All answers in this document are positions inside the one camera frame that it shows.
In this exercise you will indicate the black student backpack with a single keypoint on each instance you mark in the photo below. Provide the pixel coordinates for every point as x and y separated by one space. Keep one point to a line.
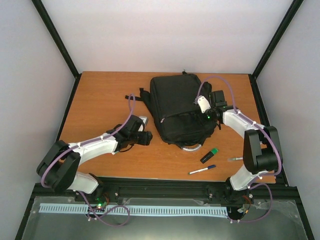
171 101

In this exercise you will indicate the black aluminium frame rail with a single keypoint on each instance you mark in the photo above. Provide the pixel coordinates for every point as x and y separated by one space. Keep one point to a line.
117 190

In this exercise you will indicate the blue cap white pen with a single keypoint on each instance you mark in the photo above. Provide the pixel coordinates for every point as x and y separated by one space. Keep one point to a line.
202 169

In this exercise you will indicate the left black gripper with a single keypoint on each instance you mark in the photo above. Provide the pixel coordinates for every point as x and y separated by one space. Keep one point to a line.
145 140

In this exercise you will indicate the green cap black highlighter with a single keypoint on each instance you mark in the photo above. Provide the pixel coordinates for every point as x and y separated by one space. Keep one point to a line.
209 155

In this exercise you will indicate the light blue cable duct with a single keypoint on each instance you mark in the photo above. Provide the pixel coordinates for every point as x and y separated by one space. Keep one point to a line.
135 210

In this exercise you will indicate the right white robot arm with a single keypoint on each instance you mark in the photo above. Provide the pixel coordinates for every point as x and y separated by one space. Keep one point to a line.
262 155

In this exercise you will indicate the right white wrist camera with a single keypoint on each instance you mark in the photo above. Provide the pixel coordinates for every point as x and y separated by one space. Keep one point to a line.
203 103

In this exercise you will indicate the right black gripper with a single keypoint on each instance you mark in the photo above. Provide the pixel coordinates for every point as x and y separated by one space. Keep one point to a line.
200 118

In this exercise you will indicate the grey white pen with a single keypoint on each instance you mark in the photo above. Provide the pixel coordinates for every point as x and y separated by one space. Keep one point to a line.
235 159

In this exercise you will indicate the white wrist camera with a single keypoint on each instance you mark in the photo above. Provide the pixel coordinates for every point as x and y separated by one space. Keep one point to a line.
144 123
203 103

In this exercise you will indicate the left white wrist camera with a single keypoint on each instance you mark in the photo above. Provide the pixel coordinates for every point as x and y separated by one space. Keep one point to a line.
144 123

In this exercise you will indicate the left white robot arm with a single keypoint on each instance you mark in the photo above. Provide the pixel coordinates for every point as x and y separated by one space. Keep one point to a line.
59 168

